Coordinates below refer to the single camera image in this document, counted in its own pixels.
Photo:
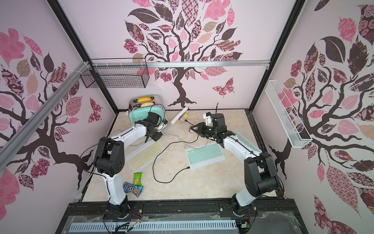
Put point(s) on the black wire basket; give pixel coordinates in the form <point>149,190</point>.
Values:
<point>116,75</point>

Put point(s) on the white wire shelf basket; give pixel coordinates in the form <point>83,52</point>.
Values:
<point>283,101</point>

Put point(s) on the green wireless keyboard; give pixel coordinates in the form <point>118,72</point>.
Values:
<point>204,156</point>

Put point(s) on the yellow bread slice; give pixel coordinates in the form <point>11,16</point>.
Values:
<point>144,99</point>

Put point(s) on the yellow wireless keyboard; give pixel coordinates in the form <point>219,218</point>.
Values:
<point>144,155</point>

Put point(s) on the mint green toaster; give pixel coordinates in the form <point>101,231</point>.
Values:
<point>139,111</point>

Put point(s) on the white power strip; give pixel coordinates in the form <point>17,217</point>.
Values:
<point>179,115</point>

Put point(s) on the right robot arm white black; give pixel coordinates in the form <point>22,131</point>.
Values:
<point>260,174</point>

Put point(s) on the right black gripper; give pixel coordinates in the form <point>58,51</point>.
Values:
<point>201,129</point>

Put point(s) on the blue m&m's candy bag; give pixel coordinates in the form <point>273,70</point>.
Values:
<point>132,188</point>

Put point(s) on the white vented cable duct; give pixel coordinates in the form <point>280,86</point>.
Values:
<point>150,226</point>

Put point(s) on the green snack packet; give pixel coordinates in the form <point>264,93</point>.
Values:
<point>137,179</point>

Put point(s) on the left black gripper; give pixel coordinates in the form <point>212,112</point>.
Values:
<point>156,137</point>

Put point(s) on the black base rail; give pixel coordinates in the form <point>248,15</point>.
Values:
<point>225,207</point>

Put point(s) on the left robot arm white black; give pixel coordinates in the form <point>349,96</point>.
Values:
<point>109,159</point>

